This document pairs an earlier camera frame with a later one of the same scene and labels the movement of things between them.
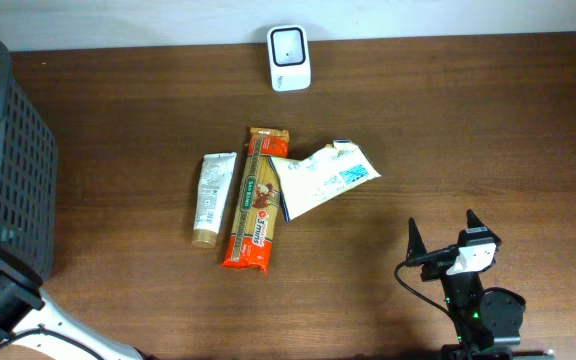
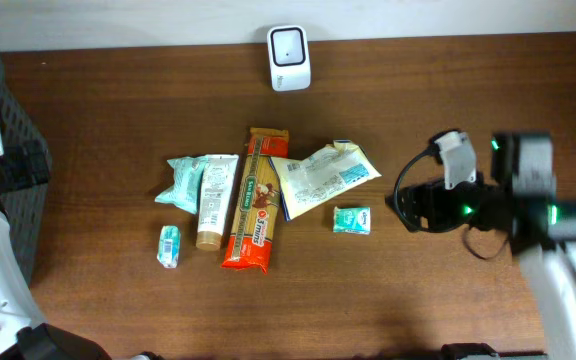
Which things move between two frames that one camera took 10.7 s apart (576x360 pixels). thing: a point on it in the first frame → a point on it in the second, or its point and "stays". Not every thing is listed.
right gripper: x=416 y=246 → x=433 y=214
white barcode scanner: x=289 y=57 stays
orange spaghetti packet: x=258 y=202 stays
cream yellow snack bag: x=305 y=184 stays
